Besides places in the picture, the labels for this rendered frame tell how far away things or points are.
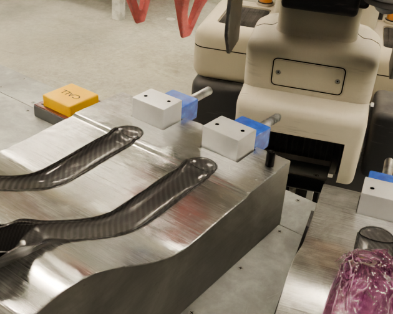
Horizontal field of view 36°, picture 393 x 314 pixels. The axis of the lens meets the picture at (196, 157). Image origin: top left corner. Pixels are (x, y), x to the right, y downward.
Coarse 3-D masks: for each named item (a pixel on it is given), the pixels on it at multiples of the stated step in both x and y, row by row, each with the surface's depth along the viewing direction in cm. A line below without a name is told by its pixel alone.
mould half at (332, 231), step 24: (336, 192) 70; (336, 216) 66; (360, 216) 66; (312, 240) 62; (336, 240) 62; (312, 264) 53; (336, 264) 54; (288, 288) 50; (312, 288) 50; (288, 312) 48; (312, 312) 48
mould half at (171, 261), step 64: (64, 128) 72; (192, 128) 74; (0, 192) 55; (64, 192) 61; (128, 192) 62; (192, 192) 63; (256, 192) 64; (64, 256) 46; (128, 256) 51; (192, 256) 57
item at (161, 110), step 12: (144, 96) 75; (156, 96) 74; (168, 96) 75; (180, 96) 78; (192, 96) 80; (204, 96) 82; (132, 108) 75; (144, 108) 73; (156, 108) 72; (168, 108) 72; (180, 108) 74; (192, 108) 77; (144, 120) 74; (156, 120) 73; (168, 120) 73; (180, 120) 75
